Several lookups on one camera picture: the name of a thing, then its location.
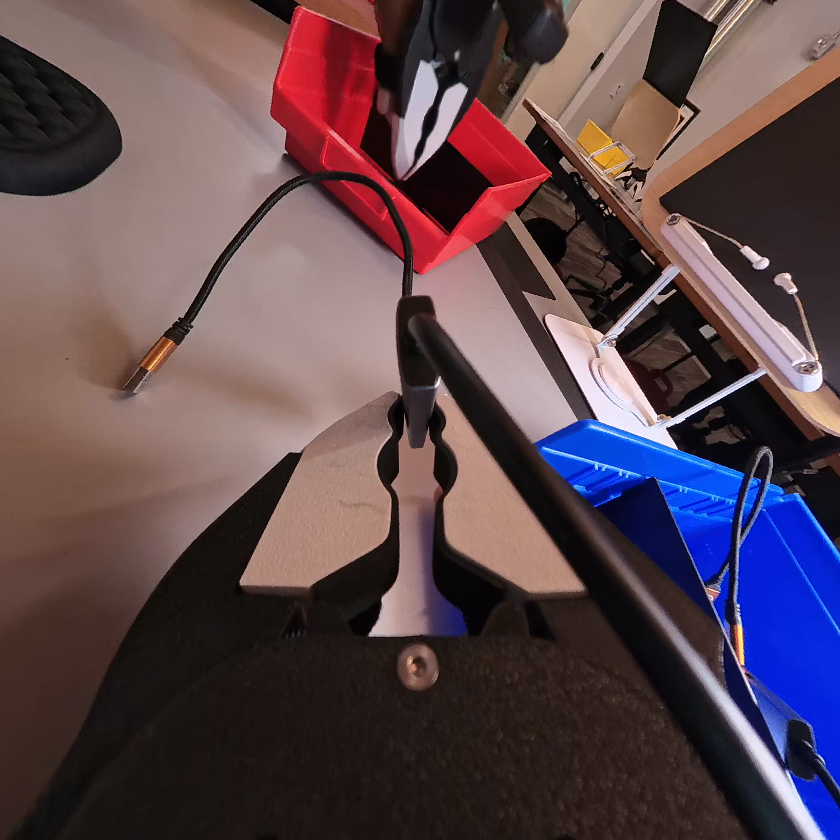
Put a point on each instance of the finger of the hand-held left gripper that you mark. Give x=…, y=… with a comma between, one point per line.
x=408, y=124
x=446, y=118

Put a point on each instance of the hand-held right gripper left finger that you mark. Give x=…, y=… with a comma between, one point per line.
x=321, y=518

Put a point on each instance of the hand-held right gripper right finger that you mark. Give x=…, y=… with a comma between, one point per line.
x=485, y=531

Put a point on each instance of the grey usb hub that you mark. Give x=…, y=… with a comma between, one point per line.
x=417, y=387

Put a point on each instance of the small red bin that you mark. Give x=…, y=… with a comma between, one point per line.
x=308, y=98

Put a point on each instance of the long office desk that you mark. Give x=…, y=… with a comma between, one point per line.
x=558, y=141

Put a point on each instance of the small yellow bin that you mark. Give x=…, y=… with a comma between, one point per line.
x=594, y=138

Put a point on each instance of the blue bin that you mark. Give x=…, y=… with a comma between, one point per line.
x=623, y=459

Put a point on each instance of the black backpack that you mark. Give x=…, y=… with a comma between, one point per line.
x=544, y=239

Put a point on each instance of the dark bin divider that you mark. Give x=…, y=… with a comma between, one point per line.
x=663, y=525

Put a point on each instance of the beige curved panel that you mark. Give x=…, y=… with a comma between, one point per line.
x=646, y=121

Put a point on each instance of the white folding stand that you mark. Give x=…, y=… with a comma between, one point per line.
x=577, y=354

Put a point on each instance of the black flat panel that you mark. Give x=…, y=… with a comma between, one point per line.
x=679, y=46

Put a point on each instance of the red floor bin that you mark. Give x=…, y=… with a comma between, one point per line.
x=649, y=380

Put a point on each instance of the wood-edged black board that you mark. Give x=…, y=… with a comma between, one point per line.
x=774, y=197

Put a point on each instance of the black power adapter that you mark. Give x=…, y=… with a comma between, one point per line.
x=778, y=715

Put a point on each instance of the black mesh pad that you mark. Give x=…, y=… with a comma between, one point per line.
x=46, y=124

